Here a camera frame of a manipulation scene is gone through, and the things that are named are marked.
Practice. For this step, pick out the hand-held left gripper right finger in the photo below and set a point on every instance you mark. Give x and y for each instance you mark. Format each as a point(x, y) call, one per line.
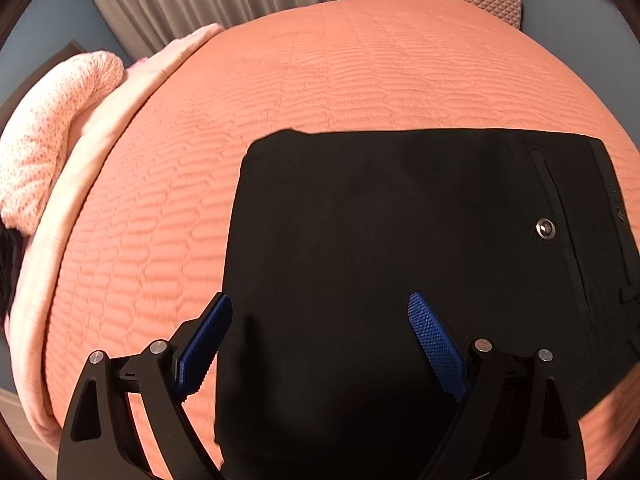
point(435, 346)

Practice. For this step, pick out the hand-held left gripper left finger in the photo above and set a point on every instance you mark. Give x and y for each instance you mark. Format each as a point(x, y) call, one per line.
point(205, 346)

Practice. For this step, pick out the black pants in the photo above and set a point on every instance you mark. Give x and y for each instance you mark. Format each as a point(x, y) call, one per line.
point(375, 220)

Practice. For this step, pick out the light pink blanket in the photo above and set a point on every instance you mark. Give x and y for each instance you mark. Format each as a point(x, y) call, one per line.
point(100, 130)

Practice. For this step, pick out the white dotted pillow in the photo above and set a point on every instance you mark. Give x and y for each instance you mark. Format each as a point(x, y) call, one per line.
point(50, 135)

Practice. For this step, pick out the pink quilted bed cover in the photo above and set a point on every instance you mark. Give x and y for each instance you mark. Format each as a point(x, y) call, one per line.
point(325, 70)

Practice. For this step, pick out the grey-brown headboard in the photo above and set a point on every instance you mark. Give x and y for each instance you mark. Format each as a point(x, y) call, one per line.
point(60, 60)

